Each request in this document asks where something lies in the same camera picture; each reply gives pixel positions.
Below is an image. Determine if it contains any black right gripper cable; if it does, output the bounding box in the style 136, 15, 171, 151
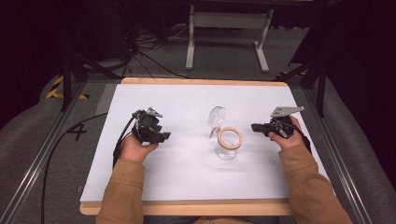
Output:
288, 121, 313, 154

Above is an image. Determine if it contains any bundle of black floor cables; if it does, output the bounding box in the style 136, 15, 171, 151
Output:
122, 22, 194, 80

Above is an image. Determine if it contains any black cable on floor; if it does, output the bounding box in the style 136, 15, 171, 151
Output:
39, 112, 109, 224

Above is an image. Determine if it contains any white metal table frame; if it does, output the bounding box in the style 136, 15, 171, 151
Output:
185, 4, 276, 74

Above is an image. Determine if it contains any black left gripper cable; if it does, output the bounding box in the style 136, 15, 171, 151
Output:
112, 113, 140, 168

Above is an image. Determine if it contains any person's left hand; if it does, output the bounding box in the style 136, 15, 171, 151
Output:
119, 133, 160, 164

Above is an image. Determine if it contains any yellow and black floor tape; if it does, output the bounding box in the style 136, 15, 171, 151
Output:
46, 75, 91, 101

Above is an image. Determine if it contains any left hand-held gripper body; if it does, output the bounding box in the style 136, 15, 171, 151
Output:
132, 106, 166, 145

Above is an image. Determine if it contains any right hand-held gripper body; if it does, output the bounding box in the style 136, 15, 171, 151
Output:
262, 105, 305, 140

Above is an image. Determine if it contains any aluminium rail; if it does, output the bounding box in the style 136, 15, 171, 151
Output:
302, 87, 375, 224
0, 79, 89, 224

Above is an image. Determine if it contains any black tripod stand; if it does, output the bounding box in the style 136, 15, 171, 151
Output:
274, 59, 329, 119
60, 50, 123, 113

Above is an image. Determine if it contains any glass jar with hinged lid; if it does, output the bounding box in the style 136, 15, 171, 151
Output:
207, 105, 244, 161

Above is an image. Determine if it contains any white table mat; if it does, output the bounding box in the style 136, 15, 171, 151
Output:
79, 83, 330, 203

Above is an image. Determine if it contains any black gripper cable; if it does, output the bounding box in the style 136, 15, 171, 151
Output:
288, 121, 313, 154
112, 113, 140, 168

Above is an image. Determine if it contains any person's right hand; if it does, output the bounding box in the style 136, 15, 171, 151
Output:
268, 115, 308, 151

